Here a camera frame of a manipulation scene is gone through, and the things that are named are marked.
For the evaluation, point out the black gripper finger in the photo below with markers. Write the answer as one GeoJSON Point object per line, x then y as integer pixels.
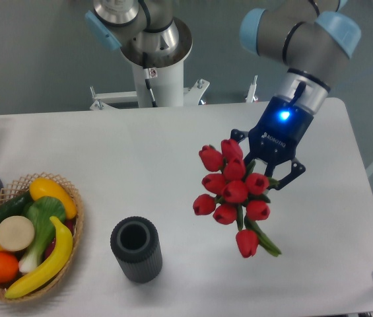
{"type": "Point", "coordinates": [296, 170]}
{"type": "Point", "coordinates": [238, 135]}

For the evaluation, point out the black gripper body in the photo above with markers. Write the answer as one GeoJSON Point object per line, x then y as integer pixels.
{"type": "Point", "coordinates": [277, 134]}

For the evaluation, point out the red tulip bouquet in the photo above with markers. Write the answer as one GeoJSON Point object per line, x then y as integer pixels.
{"type": "Point", "coordinates": [236, 194]}

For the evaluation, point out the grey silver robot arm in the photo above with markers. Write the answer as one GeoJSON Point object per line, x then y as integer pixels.
{"type": "Point", "coordinates": [312, 38]}

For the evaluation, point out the dark grey ribbed vase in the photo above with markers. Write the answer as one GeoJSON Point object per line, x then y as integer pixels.
{"type": "Point", "coordinates": [135, 243]}

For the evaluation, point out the red fruit in basket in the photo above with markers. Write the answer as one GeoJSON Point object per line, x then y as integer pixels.
{"type": "Point", "coordinates": [70, 225]}

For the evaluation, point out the yellow banana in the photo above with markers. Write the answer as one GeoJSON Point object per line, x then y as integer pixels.
{"type": "Point", "coordinates": [49, 268]}

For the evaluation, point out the yellow lemon squash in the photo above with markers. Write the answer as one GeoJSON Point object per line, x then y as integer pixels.
{"type": "Point", "coordinates": [45, 187]}

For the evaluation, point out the green bok choy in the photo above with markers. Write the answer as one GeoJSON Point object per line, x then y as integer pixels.
{"type": "Point", "coordinates": [39, 213]}

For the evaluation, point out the woven wicker basket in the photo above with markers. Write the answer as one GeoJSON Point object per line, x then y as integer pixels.
{"type": "Point", "coordinates": [20, 186]}

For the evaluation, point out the green cucumber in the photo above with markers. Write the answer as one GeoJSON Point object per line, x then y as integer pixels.
{"type": "Point", "coordinates": [15, 206]}

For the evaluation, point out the beige round disc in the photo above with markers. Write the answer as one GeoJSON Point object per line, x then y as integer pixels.
{"type": "Point", "coordinates": [16, 233]}

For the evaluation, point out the orange fruit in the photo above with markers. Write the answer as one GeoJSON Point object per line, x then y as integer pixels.
{"type": "Point", "coordinates": [8, 267]}

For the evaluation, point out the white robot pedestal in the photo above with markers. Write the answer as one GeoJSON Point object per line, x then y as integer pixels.
{"type": "Point", "coordinates": [157, 63]}

